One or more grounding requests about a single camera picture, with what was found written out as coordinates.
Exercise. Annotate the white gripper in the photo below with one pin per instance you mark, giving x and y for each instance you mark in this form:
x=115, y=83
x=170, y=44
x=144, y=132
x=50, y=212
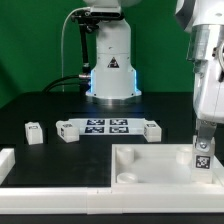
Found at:
x=208, y=102

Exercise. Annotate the black camera on stand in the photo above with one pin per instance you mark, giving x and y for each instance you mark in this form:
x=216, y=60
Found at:
x=88, y=23

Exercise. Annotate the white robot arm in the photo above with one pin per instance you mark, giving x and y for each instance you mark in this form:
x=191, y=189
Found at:
x=113, y=77

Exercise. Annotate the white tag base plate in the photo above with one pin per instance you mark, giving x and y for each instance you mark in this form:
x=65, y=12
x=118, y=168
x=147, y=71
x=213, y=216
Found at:
x=109, y=126

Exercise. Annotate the white square table top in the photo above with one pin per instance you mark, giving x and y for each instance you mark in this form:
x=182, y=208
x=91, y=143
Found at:
x=159, y=164

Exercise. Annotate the white U-shaped obstacle fence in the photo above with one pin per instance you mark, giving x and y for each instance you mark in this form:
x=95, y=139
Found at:
x=115, y=199

